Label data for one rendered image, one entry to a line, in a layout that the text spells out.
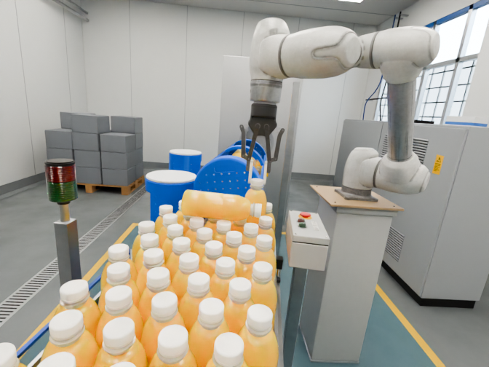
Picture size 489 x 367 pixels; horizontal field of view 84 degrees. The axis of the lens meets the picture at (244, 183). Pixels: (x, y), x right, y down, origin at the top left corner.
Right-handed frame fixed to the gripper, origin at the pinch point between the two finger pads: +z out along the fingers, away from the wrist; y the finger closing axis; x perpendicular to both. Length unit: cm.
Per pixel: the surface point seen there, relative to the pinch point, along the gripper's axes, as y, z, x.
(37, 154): 375, 76, -327
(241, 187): 6.6, 11.8, -23.4
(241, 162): 7.6, 1.8, -23.5
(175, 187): 43, 23, -51
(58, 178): 47, 1, 22
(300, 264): -14.6, 22.6, 11.8
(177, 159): 73, 25, -138
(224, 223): 7.3, 11.9, 13.6
